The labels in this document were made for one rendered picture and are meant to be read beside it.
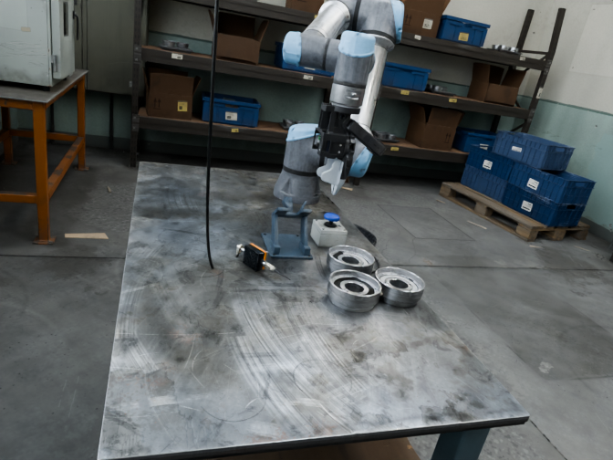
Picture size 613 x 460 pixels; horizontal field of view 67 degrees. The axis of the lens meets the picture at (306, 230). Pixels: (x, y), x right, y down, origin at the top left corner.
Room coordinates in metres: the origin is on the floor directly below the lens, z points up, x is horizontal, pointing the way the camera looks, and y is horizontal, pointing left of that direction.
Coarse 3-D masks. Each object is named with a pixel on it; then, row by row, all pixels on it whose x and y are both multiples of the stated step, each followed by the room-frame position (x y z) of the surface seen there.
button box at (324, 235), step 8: (312, 224) 1.12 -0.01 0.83; (320, 224) 1.09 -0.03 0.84; (336, 224) 1.12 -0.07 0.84; (312, 232) 1.11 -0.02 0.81; (320, 232) 1.06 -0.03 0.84; (328, 232) 1.06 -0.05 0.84; (336, 232) 1.07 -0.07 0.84; (344, 232) 1.07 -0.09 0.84; (320, 240) 1.05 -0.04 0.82; (328, 240) 1.06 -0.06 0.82; (336, 240) 1.07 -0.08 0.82; (344, 240) 1.08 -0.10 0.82
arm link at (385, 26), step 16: (368, 0) 1.52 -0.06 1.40; (384, 0) 1.52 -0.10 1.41; (368, 16) 1.50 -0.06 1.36; (384, 16) 1.49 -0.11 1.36; (400, 16) 1.49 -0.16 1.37; (368, 32) 1.49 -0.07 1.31; (384, 32) 1.48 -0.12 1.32; (400, 32) 1.50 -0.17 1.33; (384, 48) 1.49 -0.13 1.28; (384, 64) 1.49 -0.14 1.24; (368, 80) 1.44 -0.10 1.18; (368, 96) 1.43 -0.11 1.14; (368, 112) 1.42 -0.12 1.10; (368, 128) 1.41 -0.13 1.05; (368, 160) 1.35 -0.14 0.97
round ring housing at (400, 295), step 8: (376, 272) 0.88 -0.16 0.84; (384, 272) 0.91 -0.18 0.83; (392, 272) 0.92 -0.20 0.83; (400, 272) 0.92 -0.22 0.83; (408, 272) 0.92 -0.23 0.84; (392, 280) 0.89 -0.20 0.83; (400, 280) 0.89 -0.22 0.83; (416, 280) 0.90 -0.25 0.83; (384, 288) 0.83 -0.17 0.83; (392, 288) 0.82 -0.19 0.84; (400, 288) 0.85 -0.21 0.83; (408, 288) 0.86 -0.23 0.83; (384, 296) 0.83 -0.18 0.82; (392, 296) 0.82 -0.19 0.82; (400, 296) 0.82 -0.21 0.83; (408, 296) 0.82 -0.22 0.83; (416, 296) 0.83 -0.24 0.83; (392, 304) 0.83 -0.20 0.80; (400, 304) 0.83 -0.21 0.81; (408, 304) 0.83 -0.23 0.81
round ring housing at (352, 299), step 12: (336, 276) 0.85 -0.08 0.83; (348, 276) 0.87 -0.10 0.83; (360, 276) 0.87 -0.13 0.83; (336, 288) 0.78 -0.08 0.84; (348, 288) 0.84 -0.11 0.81; (360, 288) 0.83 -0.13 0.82; (336, 300) 0.78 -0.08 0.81; (348, 300) 0.77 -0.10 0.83; (360, 300) 0.77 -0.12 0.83; (372, 300) 0.78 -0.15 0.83; (360, 312) 0.78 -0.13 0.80
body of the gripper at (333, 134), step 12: (324, 108) 1.07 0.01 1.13; (336, 108) 1.06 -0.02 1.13; (348, 108) 1.05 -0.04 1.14; (324, 120) 1.07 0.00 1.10; (336, 120) 1.07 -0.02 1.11; (348, 120) 1.08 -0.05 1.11; (324, 132) 1.05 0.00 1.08; (336, 132) 1.07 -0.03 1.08; (348, 132) 1.08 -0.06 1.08; (312, 144) 1.11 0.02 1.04; (324, 144) 1.05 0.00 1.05; (336, 144) 1.06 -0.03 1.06; (348, 144) 1.06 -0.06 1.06; (324, 156) 1.04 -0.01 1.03; (336, 156) 1.06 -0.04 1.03
